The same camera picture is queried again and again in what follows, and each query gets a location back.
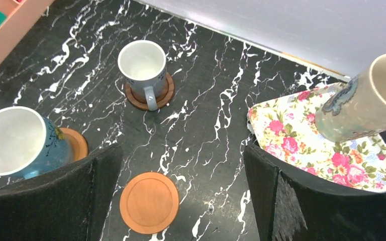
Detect blue patterned mug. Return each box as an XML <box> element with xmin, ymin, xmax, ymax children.
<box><xmin>0</xmin><ymin>106</ymin><xmax>74</xmax><ymax>179</ymax></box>

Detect dark wooden coaster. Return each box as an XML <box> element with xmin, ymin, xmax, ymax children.
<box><xmin>124</xmin><ymin>72</ymin><xmax>175</xmax><ymax>111</ymax></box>

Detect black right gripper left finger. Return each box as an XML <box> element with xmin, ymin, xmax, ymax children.
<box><xmin>0</xmin><ymin>144</ymin><xmax>123</xmax><ymax>240</ymax></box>

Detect orange plastic file organizer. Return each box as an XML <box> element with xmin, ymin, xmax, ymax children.
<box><xmin>0</xmin><ymin>0</ymin><xmax>54</xmax><ymax>64</ymax></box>

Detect small grey mug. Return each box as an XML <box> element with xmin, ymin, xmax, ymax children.
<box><xmin>118</xmin><ymin>40</ymin><xmax>167</xmax><ymax>111</ymax></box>

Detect floral tray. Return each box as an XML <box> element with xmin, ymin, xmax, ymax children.
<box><xmin>247</xmin><ymin>83</ymin><xmax>386</xmax><ymax>192</ymax></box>

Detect light wooden coaster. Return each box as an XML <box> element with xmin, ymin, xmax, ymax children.
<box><xmin>119</xmin><ymin>172</ymin><xmax>179</xmax><ymax>234</ymax></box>
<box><xmin>60</xmin><ymin>128</ymin><xmax>88</xmax><ymax>162</ymax></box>

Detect tall beige mug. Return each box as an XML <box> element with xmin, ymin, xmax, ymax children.
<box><xmin>315</xmin><ymin>54</ymin><xmax>386</xmax><ymax>143</ymax></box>

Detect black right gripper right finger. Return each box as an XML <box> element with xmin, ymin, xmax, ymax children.
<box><xmin>243</xmin><ymin>145</ymin><xmax>386</xmax><ymax>240</ymax></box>

